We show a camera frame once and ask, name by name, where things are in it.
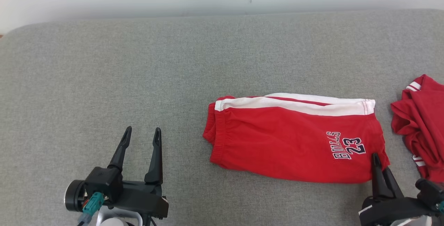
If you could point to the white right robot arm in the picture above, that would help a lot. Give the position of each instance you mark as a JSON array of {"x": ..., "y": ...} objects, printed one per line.
[{"x": 412, "y": 222}]

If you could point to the red shorts with white stripe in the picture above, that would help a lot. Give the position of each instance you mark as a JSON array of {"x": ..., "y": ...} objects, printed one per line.
[{"x": 284, "y": 139}]

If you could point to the red basketball jersey number 23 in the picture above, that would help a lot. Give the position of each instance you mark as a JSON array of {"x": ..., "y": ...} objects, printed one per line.
[{"x": 423, "y": 122}]

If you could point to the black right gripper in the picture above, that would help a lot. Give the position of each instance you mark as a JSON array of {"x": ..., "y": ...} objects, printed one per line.
[{"x": 392, "y": 212}]

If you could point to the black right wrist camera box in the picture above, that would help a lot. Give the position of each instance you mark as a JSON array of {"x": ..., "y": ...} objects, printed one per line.
[{"x": 430, "y": 193}]

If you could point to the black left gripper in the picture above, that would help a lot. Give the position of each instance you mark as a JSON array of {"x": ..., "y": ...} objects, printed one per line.
[{"x": 142, "y": 198}]

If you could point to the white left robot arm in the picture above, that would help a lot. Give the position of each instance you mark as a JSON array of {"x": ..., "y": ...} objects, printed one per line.
[{"x": 118, "y": 219}]

